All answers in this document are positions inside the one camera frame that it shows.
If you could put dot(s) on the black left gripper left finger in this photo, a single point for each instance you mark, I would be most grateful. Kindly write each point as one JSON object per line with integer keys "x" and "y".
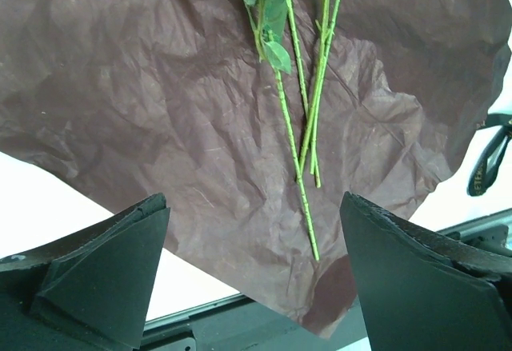
{"x": 89, "y": 290}

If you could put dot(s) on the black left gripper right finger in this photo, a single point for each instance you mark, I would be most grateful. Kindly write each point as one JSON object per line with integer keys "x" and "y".
{"x": 425, "y": 290}

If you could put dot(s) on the black ribbon gold lettering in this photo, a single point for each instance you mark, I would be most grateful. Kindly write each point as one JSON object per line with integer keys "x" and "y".
{"x": 486, "y": 169}

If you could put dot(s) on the red flower bouquet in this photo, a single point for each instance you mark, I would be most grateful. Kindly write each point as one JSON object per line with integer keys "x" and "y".
{"x": 121, "y": 99}

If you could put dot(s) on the blue hydrangea flower stem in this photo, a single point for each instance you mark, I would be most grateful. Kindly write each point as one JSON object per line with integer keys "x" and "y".
{"x": 326, "y": 26}

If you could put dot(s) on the pink rose flower stem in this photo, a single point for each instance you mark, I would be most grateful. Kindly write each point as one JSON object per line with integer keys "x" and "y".
{"x": 271, "y": 30}

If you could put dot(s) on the pink bud flower stem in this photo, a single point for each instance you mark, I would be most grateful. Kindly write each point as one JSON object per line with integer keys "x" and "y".
{"x": 300, "y": 67}

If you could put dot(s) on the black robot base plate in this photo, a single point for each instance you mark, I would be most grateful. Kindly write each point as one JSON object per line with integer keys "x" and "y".
{"x": 239, "y": 323}

